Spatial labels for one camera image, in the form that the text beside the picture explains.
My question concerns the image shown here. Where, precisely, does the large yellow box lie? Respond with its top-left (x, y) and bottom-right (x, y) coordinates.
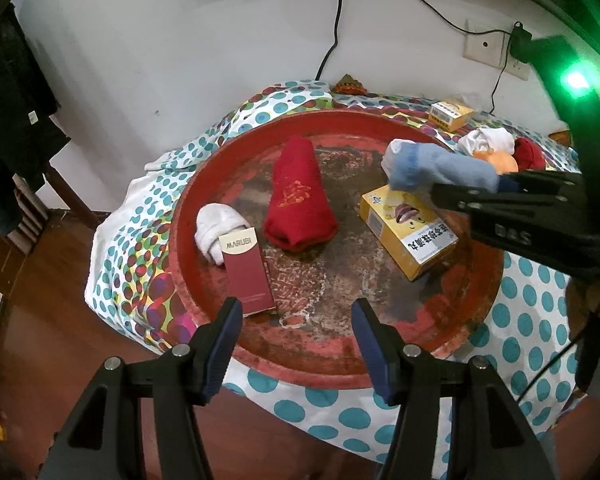
top-left (359, 184), bottom-right (459, 282)

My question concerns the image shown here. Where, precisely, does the loose white sock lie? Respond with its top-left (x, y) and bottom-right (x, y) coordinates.
top-left (456, 127), bottom-right (517, 157)

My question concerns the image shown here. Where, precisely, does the white rolled sock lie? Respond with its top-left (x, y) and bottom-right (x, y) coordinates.
top-left (195, 203), bottom-right (254, 267)

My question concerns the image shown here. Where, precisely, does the orange sock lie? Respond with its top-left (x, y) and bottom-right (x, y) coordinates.
top-left (477, 150), bottom-right (520, 177)

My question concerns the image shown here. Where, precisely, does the red sock with gold print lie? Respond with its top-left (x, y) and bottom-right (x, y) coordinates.
top-left (263, 135), bottom-right (339, 254)

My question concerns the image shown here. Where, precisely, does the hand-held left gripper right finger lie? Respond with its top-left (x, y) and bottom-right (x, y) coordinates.
top-left (351, 298), bottom-right (551, 480)

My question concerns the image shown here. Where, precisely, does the dark hanging clothing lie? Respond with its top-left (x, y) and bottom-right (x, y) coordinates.
top-left (0, 2), bottom-right (72, 237)

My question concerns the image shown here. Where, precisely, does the person's right hand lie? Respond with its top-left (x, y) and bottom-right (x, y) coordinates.
top-left (564, 279), bottom-right (600, 333)

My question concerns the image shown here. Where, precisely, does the small brown ornament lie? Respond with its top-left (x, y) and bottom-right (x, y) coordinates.
top-left (331, 73), bottom-right (370, 96)

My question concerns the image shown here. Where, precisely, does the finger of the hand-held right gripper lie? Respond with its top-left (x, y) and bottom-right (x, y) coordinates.
top-left (431, 182), bottom-right (583, 213)
top-left (497, 169), bottom-right (587, 190)

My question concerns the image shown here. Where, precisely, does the wall socket plate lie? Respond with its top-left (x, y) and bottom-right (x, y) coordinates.
top-left (462, 19), bottom-right (531, 81)

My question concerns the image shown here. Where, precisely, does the black power adapter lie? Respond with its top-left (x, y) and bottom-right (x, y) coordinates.
top-left (509, 21), bottom-right (534, 62)

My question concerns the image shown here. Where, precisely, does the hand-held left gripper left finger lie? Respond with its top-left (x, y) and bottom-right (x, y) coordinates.
top-left (37, 297), bottom-right (244, 480)

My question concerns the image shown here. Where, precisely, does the small yellow white box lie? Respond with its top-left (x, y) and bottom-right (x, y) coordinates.
top-left (428, 100), bottom-right (474, 134)

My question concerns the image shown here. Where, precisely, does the cable below socket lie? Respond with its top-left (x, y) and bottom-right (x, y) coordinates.
top-left (489, 60), bottom-right (507, 116)

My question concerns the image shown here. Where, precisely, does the dark red box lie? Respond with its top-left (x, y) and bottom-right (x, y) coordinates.
top-left (218, 233), bottom-right (277, 317)

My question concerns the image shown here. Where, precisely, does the blue grey sock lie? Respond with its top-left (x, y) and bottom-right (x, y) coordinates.
top-left (383, 140), bottom-right (499, 194)

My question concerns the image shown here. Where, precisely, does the round red tray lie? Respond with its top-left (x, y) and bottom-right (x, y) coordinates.
top-left (170, 109), bottom-right (505, 391)

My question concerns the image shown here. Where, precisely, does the polka dot tablecloth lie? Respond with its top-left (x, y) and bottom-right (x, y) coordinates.
top-left (82, 79), bottom-right (598, 467)

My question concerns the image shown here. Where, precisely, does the wooden chair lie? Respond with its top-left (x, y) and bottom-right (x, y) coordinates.
top-left (0, 160), bottom-right (103, 281)

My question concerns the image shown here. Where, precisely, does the plain red sock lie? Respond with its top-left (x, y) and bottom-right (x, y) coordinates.
top-left (514, 137), bottom-right (547, 172)

